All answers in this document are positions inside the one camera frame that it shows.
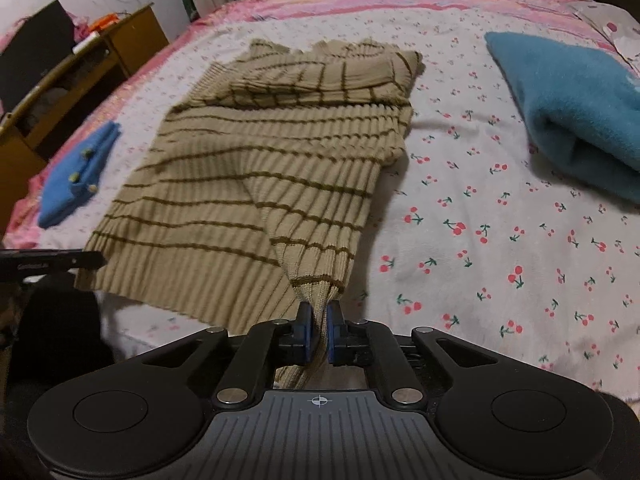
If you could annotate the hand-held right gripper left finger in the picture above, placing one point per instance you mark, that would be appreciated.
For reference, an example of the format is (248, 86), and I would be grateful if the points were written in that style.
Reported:
(302, 332)

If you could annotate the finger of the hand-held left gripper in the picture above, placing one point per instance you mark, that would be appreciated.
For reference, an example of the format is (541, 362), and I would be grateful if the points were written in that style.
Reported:
(91, 259)

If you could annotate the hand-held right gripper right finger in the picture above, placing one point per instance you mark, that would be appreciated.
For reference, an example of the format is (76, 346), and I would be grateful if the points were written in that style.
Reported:
(331, 334)

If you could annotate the beige striped ribbed sweater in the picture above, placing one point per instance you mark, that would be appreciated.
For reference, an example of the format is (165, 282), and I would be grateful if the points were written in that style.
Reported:
(225, 160)

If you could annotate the blue knit cardigan yellow buttons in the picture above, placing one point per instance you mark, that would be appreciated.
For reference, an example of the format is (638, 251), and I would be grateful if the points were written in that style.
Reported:
(75, 180)

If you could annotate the cherry print bed sheet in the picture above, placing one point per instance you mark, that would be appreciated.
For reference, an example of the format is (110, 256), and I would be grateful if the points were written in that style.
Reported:
(475, 200)

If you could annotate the black monitor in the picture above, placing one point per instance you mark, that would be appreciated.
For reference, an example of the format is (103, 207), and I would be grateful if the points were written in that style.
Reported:
(35, 55)

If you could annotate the white box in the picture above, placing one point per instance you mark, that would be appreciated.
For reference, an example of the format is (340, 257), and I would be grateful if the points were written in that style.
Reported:
(86, 42)

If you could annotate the wooden desk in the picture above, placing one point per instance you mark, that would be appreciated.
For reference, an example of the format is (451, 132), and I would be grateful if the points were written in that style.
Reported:
(135, 40)

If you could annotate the pink cloth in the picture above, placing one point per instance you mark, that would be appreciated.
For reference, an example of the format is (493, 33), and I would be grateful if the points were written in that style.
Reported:
(81, 27)

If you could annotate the orange toy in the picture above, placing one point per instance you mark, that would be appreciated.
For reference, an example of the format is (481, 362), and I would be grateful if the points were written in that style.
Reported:
(105, 22)

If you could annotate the folded teal fleece garment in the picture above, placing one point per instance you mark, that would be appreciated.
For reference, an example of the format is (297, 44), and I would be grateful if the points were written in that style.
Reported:
(585, 110)

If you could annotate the cherry print pillow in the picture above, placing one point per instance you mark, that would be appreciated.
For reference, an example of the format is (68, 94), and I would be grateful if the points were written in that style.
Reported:
(610, 30)

